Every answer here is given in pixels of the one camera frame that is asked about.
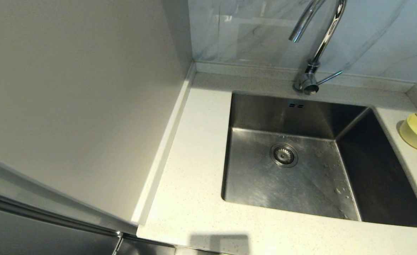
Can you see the chrome gooseneck faucet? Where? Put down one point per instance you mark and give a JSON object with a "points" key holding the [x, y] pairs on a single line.
{"points": [[311, 72]]}

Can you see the yellow bowl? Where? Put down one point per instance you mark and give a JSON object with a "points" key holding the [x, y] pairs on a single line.
{"points": [[413, 134]]}

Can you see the stainless steel sink basin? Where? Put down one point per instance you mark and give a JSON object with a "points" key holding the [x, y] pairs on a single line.
{"points": [[258, 191]]}

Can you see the round metal drain strainer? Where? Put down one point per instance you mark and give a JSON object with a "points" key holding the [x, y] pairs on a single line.
{"points": [[283, 154]]}

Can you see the grey tall cabinet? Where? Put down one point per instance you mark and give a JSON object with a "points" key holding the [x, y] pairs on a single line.
{"points": [[70, 106]]}

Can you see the chrome cabinet rail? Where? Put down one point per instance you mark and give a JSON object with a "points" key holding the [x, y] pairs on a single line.
{"points": [[52, 219]]}

